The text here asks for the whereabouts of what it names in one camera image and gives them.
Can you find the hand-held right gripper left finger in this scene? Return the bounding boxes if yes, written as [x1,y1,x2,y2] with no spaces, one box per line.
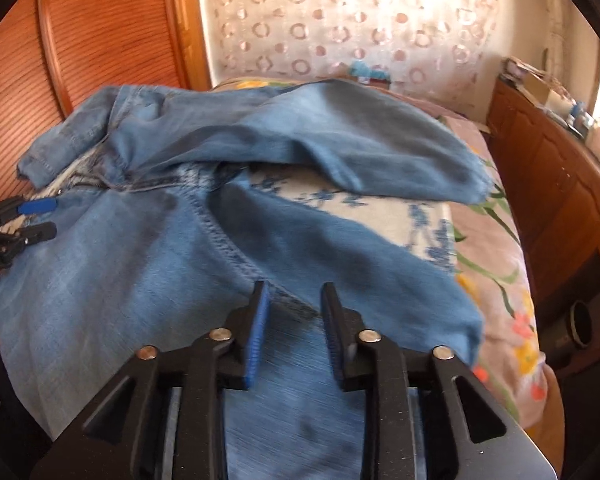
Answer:
[30,280,272,480]

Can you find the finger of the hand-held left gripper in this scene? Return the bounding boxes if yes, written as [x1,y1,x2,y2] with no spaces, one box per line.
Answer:
[0,197,59,217]
[0,222,58,253]

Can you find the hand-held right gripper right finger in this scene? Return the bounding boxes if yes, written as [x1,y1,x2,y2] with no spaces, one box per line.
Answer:
[320,282,556,480]

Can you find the light blue denim pants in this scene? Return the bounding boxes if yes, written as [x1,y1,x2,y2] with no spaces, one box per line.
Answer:
[0,77,491,480]

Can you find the blue floral bedsheet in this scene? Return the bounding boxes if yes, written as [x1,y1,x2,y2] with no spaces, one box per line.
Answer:
[250,162,461,276]

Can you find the colourful floral blanket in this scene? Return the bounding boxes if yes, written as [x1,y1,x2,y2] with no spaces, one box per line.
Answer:
[212,76,551,426]

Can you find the slatted wooden wardrobe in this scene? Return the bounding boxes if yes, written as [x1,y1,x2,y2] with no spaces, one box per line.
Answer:
[0,0,213,206]

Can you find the black cylindrical object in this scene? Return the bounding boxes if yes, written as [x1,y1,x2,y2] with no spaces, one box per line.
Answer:
[542,300,600,366]

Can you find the small cardboard box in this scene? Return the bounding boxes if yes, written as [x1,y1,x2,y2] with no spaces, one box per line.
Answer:
[350,67,392,85]

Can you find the blue cloth bundle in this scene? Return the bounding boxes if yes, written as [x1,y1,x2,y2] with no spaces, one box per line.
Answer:
[351,61,388,78]

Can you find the long wooden cabinet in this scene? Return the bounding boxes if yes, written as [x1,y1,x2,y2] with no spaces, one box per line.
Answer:
[485,77,600,311]

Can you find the circle-patterned sheer curtain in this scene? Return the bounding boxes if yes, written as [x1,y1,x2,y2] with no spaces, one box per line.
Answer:
[195,0,511,116]

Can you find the open cardboard box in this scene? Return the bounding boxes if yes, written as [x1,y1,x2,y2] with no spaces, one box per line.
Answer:
[522,67,561,106]

